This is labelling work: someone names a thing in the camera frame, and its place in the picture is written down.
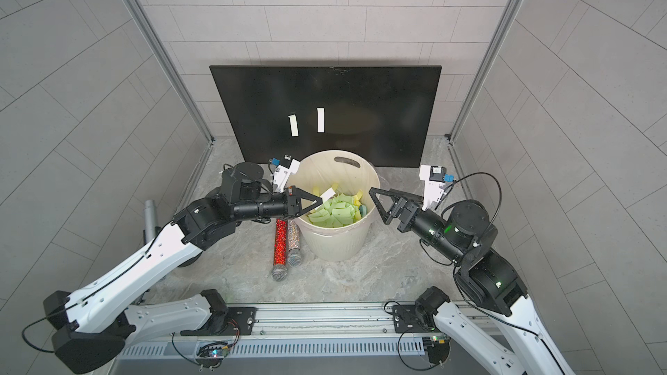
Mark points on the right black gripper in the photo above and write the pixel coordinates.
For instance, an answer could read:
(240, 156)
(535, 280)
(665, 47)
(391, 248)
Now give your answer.
(403, 203)

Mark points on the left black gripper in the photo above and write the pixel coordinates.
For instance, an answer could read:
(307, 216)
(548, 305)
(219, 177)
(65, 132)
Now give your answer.
(291, 203)

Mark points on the green sticky note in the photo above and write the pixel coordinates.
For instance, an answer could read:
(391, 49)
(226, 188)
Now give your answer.
(321, 118)
(294, 130)
(328, 194)

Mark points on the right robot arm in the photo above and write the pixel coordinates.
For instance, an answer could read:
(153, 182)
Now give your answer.
(486, 280)

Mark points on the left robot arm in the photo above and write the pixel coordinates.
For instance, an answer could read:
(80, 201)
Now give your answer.
(95, 323)

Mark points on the discarded sticky notes pile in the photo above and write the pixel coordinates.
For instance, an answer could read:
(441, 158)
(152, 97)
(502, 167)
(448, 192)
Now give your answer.
(341, 211)

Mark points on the black flat monitor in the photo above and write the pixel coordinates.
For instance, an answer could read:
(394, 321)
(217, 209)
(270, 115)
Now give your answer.
(379, 113)

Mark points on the cream waste bin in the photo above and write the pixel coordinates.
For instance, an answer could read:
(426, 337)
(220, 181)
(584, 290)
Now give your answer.
(351, 174)

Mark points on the silver glitter tube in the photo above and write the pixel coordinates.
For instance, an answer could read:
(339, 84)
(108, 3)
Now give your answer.
(295, 255)

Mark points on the red glitter tube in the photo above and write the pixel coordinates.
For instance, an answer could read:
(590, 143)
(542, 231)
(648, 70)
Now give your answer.
(280, 270)

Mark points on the right circuit board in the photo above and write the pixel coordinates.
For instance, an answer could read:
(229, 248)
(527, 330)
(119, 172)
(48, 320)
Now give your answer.
(437, 349)

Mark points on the circuit board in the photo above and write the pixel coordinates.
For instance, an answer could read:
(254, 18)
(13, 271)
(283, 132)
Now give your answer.
(437, 349)
(213, 351)

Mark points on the left circuit board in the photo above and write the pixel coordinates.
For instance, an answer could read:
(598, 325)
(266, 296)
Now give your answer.
(213, 351)

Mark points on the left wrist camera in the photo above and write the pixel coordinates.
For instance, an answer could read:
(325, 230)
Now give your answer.
(281, 170)

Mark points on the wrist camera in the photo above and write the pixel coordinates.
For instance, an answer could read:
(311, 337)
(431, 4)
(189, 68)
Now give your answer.
(437, 185)
(281, 170)

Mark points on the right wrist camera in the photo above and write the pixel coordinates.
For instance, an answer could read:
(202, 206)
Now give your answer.
(437, 185)

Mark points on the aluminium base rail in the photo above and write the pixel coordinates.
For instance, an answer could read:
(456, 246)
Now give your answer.
(309, 330)

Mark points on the left aluminium frame post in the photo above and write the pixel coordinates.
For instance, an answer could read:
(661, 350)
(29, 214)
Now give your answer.
(160, 52)

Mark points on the aluminium frame post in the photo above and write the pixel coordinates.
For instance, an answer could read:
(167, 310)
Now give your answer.
(508, 16)
(160, 52)

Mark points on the right aluminium frame post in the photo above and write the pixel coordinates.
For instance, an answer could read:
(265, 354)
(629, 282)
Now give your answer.
(508, 16)

